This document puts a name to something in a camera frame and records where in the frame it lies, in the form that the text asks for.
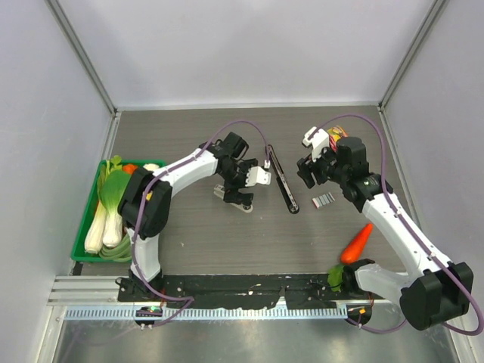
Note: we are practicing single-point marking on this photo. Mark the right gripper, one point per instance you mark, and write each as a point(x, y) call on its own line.
point(327, 152)

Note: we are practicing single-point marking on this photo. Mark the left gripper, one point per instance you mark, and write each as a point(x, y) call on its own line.
point(231, 191)

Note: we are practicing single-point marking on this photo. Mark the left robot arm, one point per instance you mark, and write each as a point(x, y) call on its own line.
point(146, 203)

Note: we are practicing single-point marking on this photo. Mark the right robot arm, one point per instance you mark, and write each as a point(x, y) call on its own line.
point(426, 292)

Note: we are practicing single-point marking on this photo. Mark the orange candy bag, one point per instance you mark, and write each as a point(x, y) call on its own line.
point(335, 134)

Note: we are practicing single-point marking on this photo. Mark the yellow white toy cabbage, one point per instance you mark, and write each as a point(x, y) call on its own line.
point(151, 167)

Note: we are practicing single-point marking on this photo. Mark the orange toy carrot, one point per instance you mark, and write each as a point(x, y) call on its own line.
point(355, 248)

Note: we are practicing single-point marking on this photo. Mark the small orange toy vegetable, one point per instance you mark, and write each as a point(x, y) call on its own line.
point(129, 168)

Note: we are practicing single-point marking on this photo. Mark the green plastic tray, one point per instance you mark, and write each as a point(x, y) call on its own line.
point(122, 252)

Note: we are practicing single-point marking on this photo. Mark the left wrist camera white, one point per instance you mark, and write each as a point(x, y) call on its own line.
point(256, 175)

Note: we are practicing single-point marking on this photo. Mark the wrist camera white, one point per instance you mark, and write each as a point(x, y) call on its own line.
point(256, 175)
point(316, 139)

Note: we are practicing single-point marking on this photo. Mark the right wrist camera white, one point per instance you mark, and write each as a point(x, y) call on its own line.
point(316, 139)

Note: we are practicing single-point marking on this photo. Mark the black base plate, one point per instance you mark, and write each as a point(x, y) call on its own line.
point(300, 291)

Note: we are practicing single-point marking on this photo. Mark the white slotted cable duct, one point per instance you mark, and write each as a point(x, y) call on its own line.
point(105, 313)

